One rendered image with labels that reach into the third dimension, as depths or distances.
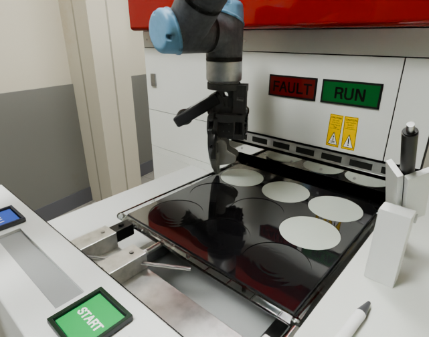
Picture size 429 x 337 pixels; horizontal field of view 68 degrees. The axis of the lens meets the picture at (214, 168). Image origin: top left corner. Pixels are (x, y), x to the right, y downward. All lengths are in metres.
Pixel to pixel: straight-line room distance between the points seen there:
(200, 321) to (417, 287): 0.25
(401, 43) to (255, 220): 0.40
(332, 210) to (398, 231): 0.30
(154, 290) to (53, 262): 0.14
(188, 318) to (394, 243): 0.25
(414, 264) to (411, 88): 0.35
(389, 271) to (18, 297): 0.38
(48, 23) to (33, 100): 0.49
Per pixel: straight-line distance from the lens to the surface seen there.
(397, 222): 0.36
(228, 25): 0.65
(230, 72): 0.66
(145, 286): 0.49
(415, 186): 0.35
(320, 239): 0.56
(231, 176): 0.75
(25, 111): 2.31
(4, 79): 2.26
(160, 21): 0.59
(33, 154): 2.37
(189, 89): 0.97
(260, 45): 0.80
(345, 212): 0.65
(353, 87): 0.71
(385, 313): 0.37
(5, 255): 0.48
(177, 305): 0.46
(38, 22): 2.38
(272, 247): 0.53
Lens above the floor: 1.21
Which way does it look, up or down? 23 degrees down
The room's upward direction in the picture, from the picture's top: straight up
